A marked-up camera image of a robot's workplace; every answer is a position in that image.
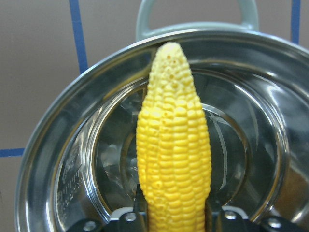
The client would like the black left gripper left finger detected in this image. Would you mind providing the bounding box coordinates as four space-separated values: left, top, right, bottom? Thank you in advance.
70 186 147 232

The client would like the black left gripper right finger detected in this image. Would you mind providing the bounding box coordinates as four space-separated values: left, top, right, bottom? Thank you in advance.
216 209 309 232

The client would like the yellow corn cob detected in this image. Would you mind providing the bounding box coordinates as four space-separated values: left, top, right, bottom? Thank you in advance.
136 42 211 232

